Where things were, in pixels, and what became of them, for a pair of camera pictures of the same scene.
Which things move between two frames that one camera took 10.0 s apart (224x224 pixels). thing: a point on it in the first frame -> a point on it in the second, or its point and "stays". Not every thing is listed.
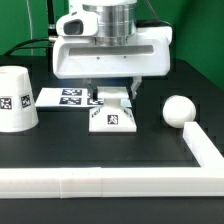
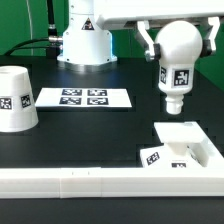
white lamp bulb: x=177 y=110 -> x=180 y=49
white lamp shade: x=17 y=105 stays
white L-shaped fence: x=205 y=181 stays
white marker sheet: x=71 y=97 stays
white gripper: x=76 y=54 -> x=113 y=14
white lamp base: x=111 y=117 -> x=184 y=147
